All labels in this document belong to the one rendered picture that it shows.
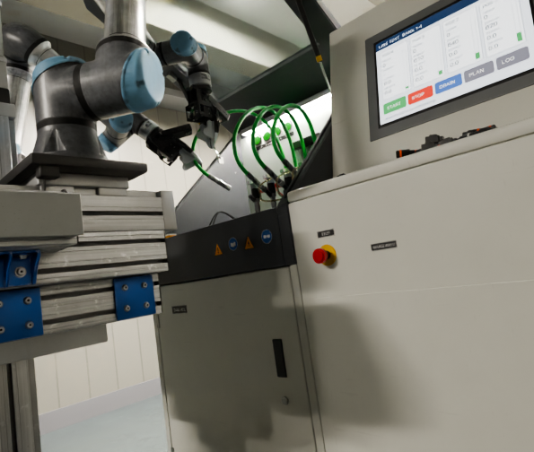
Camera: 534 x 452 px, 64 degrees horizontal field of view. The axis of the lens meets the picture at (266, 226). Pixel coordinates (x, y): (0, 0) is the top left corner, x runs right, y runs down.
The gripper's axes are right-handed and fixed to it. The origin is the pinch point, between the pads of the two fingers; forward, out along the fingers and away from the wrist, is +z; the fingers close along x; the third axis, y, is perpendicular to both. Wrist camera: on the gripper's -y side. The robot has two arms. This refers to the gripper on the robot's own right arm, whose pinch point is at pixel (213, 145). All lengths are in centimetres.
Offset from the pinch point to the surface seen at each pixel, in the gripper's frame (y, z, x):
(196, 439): 10, 96, -15
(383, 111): -16, 5, 55
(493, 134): 11, 27, 87
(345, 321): 11, 60, 49
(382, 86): -18, -2, 55
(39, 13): -15, -148, -171
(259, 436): 10, 91, 15
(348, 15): -203, -148, -43
